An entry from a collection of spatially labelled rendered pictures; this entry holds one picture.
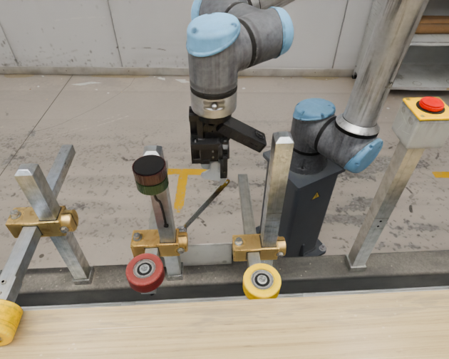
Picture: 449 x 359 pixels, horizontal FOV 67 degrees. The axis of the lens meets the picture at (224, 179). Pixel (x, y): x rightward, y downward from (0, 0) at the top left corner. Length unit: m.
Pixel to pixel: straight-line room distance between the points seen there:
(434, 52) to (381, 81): 2.65
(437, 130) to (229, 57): 0.39
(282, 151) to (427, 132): 0.26
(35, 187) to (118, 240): 1.27
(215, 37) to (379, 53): 0.65
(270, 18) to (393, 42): 0.52
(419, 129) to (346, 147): 0.56
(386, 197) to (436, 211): 1.59
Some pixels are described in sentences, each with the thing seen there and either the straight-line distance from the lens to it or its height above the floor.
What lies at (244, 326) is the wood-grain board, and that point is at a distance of 0.70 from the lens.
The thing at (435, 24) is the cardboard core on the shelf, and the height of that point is 0.59.
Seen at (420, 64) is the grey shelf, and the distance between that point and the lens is 3.80.
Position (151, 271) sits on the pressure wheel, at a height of 0.91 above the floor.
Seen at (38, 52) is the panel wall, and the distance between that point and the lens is 3.79.
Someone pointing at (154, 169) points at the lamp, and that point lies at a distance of 0.61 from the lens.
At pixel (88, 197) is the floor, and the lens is 2.29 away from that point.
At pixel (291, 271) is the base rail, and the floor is 0.70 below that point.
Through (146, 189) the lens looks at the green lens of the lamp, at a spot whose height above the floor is 1.12.
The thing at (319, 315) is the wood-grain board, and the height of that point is 0.90.
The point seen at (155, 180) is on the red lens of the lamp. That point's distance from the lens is 0.61.
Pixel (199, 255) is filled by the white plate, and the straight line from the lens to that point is 0.96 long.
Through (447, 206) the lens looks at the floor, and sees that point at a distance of 2.48.
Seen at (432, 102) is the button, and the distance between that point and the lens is 0.72.
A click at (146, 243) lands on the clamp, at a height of 0.87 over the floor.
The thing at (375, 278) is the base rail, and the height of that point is 0.69.
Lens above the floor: 1.55
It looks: 44 degrees down
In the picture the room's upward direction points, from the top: straight up
